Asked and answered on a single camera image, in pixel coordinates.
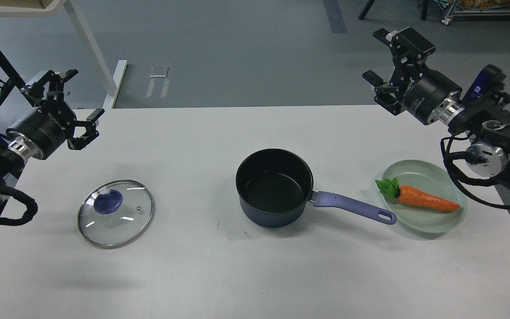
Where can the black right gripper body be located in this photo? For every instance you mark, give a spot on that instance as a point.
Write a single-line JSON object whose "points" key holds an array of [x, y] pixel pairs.
{"points": [[424, 93]]}

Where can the white desk with leg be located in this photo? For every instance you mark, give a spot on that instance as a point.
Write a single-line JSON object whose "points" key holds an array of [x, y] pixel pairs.
{"points": [[110, 80]]}

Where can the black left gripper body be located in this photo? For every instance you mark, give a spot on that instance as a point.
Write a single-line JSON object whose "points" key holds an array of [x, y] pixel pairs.
{"points": [[47, 129]]}

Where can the pale green glass plate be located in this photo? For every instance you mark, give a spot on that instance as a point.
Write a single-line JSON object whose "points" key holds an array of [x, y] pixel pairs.
{"points": [[430, 179]]}

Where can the blue pot with handle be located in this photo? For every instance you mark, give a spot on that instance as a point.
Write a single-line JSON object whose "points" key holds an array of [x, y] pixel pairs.
{"points": [[274, 187]]}

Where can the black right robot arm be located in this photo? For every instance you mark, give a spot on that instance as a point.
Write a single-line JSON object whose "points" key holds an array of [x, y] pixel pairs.
{"points": [[477, 150]]}

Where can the glass lid with blue knob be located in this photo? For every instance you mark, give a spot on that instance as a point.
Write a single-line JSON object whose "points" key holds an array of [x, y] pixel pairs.
{"points": [[115, 214]]}

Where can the wheeled metal cart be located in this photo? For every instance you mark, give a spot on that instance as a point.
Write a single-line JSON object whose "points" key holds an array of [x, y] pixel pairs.
{"points": [[475, 8]]}

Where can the orange toy carrot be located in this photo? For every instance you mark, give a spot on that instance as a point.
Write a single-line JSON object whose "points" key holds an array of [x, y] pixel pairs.
{"points": [[408, 195]]}

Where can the black stand leg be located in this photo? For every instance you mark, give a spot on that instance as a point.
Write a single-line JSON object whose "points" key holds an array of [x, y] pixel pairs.
{"points": [[424, 4]]}

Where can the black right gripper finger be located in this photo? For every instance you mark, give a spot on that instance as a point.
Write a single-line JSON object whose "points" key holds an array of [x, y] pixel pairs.
{"points": [[388, 94], [409, 51]]}

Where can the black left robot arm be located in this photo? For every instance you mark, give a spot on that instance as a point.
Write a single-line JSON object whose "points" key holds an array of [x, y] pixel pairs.
{"points": [[16, 207]]}

